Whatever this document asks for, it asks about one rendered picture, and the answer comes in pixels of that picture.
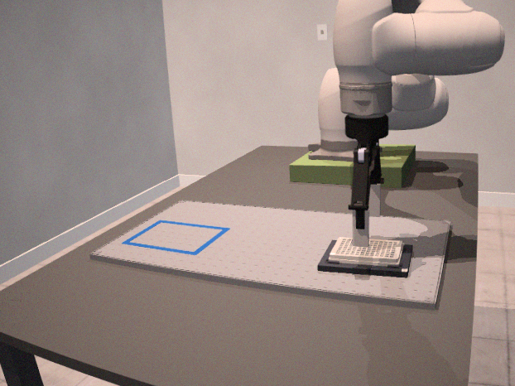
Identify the blue tape outline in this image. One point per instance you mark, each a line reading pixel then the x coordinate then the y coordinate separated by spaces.
pixel 177 250

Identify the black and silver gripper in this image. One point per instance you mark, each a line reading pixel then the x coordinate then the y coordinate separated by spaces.
pixel 367 131

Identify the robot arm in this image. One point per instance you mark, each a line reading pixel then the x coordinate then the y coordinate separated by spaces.
pixel 373 44

